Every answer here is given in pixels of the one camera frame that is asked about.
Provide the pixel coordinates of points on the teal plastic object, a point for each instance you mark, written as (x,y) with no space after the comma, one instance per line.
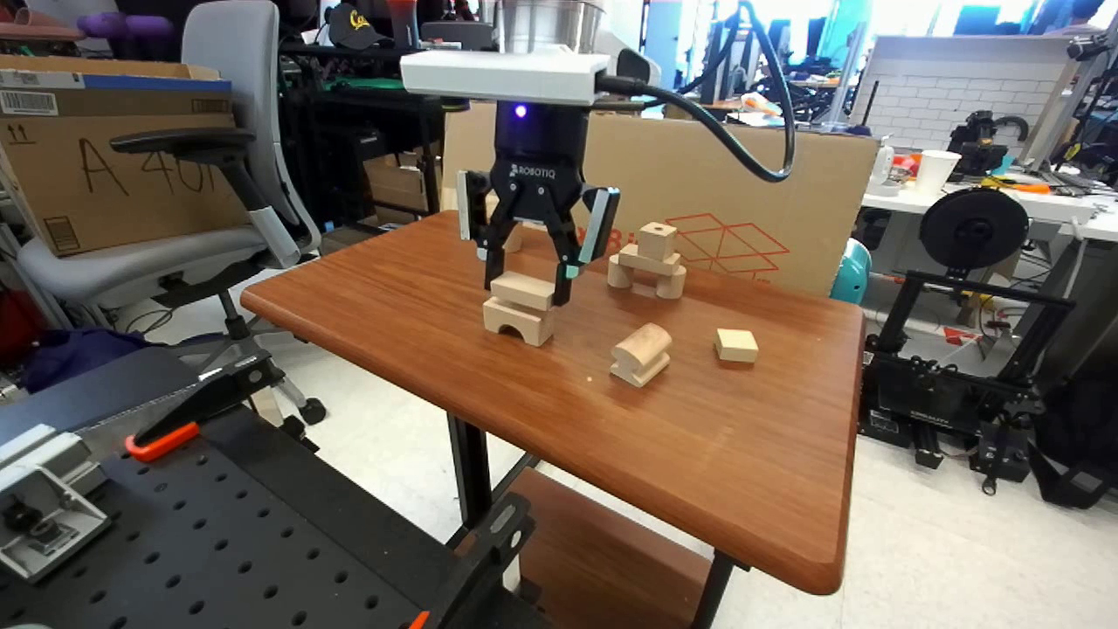
(853,274)

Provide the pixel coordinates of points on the white pegboard panel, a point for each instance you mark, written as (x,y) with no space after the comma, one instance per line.
(981,91)

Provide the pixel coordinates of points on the black 3D printer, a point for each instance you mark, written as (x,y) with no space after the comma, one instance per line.
(966,336)

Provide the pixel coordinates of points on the half-round wooden block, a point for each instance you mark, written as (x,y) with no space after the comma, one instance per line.
(642,356)

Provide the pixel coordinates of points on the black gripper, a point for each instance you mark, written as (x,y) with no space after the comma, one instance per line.
(536,152)

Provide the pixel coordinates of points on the wooden lower table shelf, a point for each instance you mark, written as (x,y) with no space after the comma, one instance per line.
(606,561)

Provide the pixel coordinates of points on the white cup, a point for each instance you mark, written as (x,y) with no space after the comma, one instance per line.
(939,171)

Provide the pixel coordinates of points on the black table leg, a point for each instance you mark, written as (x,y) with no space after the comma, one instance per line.
(714,591)
(471,465)

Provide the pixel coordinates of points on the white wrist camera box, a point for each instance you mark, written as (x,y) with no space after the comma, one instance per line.
(508,70)

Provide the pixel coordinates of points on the grey office chair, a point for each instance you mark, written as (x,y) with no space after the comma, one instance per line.
(231,48)

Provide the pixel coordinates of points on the small wooden cube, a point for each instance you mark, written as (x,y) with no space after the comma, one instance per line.
(736,343)

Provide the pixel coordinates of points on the rectangular wooden block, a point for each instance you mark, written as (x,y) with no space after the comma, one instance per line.
(523,293)

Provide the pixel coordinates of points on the cardboard box with red print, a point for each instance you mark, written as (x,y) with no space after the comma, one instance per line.
(744,176)

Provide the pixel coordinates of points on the wooden cube with hole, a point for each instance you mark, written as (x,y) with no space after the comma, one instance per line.
(657,243)

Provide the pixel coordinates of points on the large brown cardboard box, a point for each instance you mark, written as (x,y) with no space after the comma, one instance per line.
(72,176)

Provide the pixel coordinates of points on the white desk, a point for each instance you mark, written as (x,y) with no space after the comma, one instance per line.
(1001,201)

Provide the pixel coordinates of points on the silver metal bracket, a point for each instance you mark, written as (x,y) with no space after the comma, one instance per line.
(46,511)

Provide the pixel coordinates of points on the wooden arch block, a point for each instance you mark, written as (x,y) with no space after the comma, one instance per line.
(536,326)

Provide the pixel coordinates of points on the black perforated platform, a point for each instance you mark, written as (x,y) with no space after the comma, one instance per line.
(231,536)

